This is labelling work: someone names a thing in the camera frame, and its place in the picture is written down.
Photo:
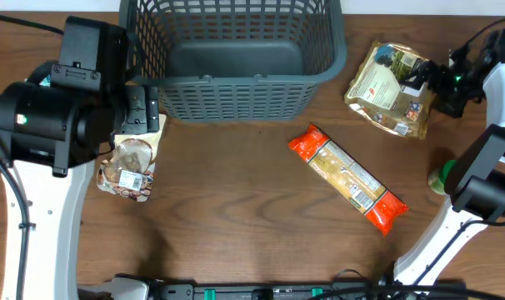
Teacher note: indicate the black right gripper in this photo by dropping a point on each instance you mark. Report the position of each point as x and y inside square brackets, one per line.
[455, 107]

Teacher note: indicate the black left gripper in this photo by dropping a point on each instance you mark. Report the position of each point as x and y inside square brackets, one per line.
[148, 102]

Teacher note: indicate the gold foil food bag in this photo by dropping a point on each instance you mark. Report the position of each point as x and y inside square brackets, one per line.
[376, 95]

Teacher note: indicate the grey plastic slotted basket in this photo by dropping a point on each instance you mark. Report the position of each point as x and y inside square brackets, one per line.
[231, 60]

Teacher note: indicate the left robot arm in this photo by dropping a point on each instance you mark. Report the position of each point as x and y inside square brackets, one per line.
[51, 128]

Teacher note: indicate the Kleenex tissue multipack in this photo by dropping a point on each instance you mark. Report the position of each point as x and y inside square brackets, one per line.
[46, 82]

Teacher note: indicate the green lid spice jar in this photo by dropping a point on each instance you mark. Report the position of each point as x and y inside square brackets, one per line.
[437, 178]

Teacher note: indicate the beige Pantree snack pouch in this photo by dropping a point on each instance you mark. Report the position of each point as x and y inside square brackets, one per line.
[129, 171]

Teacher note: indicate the orange spaghetti packet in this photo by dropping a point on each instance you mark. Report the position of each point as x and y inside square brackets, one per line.
[380, 206]

